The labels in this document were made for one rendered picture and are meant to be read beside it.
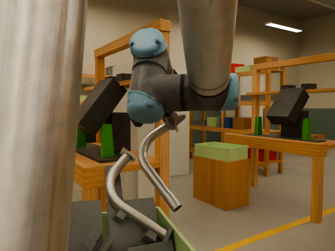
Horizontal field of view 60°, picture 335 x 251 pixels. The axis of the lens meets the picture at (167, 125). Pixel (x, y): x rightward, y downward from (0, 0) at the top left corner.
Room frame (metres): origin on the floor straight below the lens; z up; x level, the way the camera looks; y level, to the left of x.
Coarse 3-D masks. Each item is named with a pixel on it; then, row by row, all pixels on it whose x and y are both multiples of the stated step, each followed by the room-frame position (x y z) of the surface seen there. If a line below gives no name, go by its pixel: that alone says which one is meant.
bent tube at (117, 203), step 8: (120, 152) 0.93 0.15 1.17; (128, 152) 0.90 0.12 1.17; (120, 160) 0.89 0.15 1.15; (128, 160) 0.90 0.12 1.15; (112, 168) 0.87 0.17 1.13; (120, 168) 0.88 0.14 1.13; (112, 176) 0.85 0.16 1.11; (112, 184) 0.84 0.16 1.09; (112, 192) 0.83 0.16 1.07; (112, 200) 0.82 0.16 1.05; (120, 200) 0.83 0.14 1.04; (120, 208) 0.82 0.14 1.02; (128, 208) 0.82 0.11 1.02; (128, 216) 0.82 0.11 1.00; (136, 216) 0.82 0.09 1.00; (144, 216) 0.83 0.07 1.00; (144, 224) 0.82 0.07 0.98; (152, 224) 0.82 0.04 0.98; (160, 232) 0.82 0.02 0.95
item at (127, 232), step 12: (108, 168) 0.91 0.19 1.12; (120, 180) 0.91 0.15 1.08; (120, 192) 0.89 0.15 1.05; (108, 204) 0.86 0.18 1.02; (132, 204) 0.88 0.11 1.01; (144, 204) 0.89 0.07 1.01; (108, 216) 0.84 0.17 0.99; (156, 216) 0.88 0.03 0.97; (120, 228) 0.83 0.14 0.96; (132, 228) 0.84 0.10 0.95; (144, 228) 0.85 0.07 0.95; (120, 240) 0.82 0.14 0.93; (132, 240) 0.83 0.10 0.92; (144, 240) 0.84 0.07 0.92; (156, 240) 0.85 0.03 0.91
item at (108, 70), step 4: (108, 68) 6.80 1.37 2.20; (112, 68) 6.63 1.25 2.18; (108, 72) 6.80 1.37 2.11; (112, 72) 6.63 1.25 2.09; (84, 76) 6.19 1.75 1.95; (88, 76) 6.23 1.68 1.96; (92, 76) 6.28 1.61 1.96; (80, 96) 6.21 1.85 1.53; (84, 96) 6.26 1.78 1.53; (80, 100) 6.21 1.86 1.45; (80, 104) 6.13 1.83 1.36
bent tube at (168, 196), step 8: (160, 128) 0.88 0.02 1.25; (168, 128) 0.89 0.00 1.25; (176, 128) 0.89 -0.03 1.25; (144, 136) 0.89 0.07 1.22; (152, 136) 0.88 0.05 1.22; (144, 144) 0.86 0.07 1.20; (144, 152) 0.85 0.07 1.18; (144, 160) 0.84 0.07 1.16; (144, 168) 0.83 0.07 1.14; (152, 168) 0.82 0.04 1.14; (152, 176) 0.81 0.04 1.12; (160, 184) 0.79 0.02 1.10; (160, 192) 0.78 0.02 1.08; (168, 192) 0.78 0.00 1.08; (168, 200) 0.76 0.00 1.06; (176, 200) 0.76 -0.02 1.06; (176, 208) 0.78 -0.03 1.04
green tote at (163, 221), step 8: (160, 208) 0.99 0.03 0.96; (104, 216) 0.95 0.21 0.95; (160, 216) 0.96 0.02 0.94; (104, 224) 0.95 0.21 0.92; (160, 224) 0.96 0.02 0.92; (168, 224) 0.87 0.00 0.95; (104, 232) 0.95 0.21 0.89; (176, 232) 0.80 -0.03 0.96; (104, 240) 0.95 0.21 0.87; (168, 240) 0.87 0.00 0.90; (176, 240) 0.80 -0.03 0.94; (184, 240) 0.75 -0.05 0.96; (176, 248) 0.80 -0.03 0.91; (184, 248) 0.74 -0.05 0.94; (192, 248) 0.71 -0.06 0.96
